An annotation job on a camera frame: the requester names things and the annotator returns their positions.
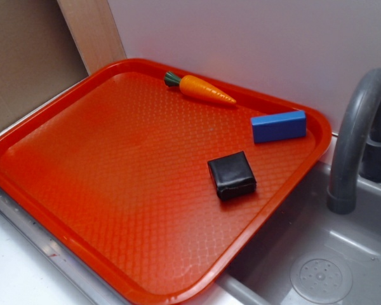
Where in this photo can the black square block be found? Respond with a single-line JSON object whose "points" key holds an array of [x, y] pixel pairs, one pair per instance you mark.
{"points": [[232, 176]]}

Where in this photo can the blue rectangular block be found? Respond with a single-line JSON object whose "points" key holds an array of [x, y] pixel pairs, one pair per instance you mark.
{"points": [[275, 127]]}

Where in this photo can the orange toy carrot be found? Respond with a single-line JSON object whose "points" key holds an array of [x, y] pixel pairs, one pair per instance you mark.
{"points": [[197, 88]]}

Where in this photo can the red plastic tray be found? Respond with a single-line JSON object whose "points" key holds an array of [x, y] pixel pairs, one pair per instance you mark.
{"points": [[116, 169]]}

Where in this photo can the grey toy sink basin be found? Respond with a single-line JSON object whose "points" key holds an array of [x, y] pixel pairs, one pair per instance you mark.
{"points": [[306, 254]]}

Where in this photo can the wooden board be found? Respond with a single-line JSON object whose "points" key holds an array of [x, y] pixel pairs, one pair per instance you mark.
{"points": [[94, 32]]}

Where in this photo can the grey toy faucet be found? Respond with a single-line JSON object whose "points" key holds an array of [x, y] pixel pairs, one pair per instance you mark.
{"points": [[358, 149]]}

